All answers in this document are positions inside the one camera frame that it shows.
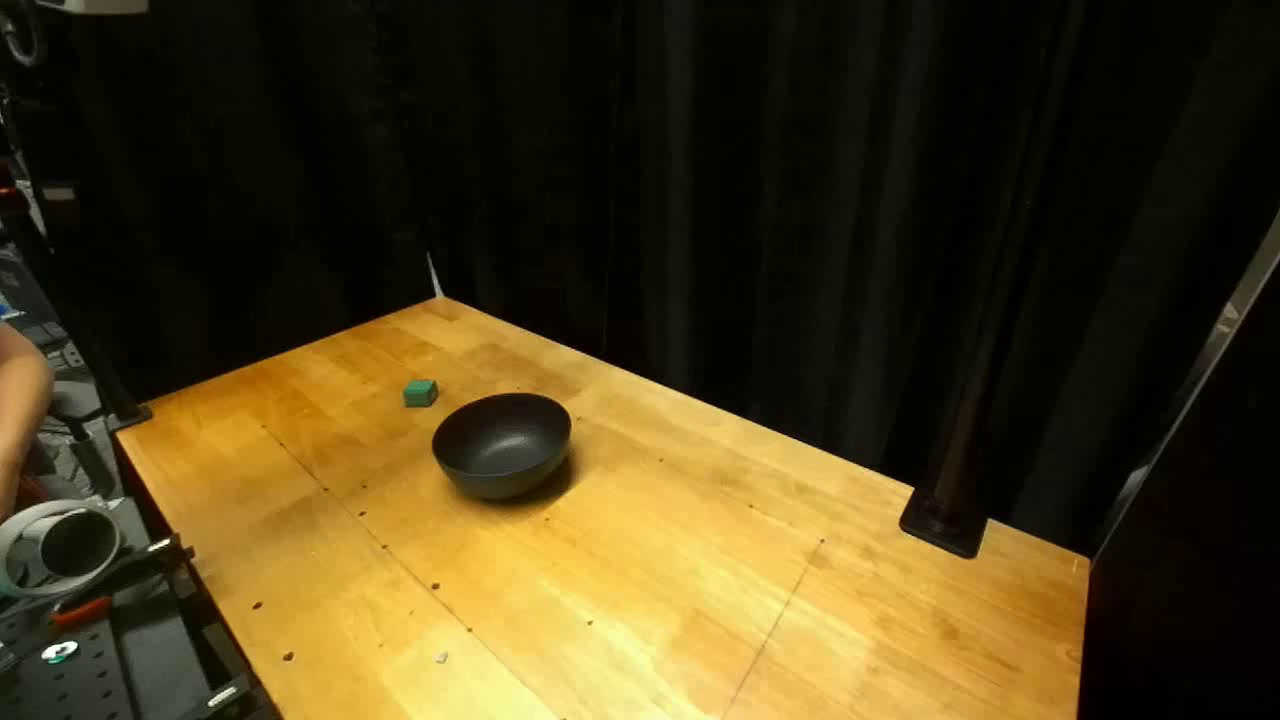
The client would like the white cylindrical device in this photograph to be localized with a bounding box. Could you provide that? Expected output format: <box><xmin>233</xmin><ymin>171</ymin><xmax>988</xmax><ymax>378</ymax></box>
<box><xmin>0</xmin><ymin>493</ymin><xmax>128</xmax><ymax>601</ymax></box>

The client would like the black curtain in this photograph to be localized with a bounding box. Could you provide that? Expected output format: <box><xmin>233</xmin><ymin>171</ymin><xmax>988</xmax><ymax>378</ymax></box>
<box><xmin>53</xmin><ymin>0</ymin><xmax>1280</xmax><ymax>554</ymax></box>

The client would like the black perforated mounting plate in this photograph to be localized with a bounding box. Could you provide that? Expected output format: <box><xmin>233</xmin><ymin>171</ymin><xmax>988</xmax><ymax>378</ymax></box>
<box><xmin>0</xmin><ymin>573</ymin><xmax>277</xmax><ymax>720</ymax></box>

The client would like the red handled tool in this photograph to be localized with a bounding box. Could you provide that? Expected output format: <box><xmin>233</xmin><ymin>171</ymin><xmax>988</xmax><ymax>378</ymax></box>
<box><xmin>47</xmin><ymin>591</ymin><xmax>118</xmax><ymax>631</ymax></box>

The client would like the black side panel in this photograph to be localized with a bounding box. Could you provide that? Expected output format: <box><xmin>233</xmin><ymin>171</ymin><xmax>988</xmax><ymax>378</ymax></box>
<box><xmin>1077</xmin><ymin>264</ymin><xmax>1280</xmax><ymax>720</ymax></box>

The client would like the metal frame strip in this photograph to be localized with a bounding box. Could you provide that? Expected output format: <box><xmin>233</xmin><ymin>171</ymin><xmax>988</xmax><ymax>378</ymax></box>
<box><xmin>1092</xmin><ymin>210</ymin><xmax>1280</xmax><ymax>544</ymax></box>

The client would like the person's bare forearm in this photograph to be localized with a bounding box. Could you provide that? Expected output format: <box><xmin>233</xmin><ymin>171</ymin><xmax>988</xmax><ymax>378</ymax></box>
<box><xmin>0</xmin><ymin>319</ymin><xmax>56</xmax><ymax>518</ymax></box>

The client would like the black bowl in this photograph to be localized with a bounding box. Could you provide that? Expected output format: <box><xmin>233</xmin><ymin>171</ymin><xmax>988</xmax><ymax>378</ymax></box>
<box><xmin>426</xmin><ymin>388</ymin><xmax>574</xmax><ymax>503</ymax></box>

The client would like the black pole with base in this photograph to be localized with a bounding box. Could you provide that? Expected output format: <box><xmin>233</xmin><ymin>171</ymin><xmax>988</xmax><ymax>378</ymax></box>
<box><xmin>898</xmin><ymin>0</ymin><xmax>1117</xmax><ymax>560</ymax></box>

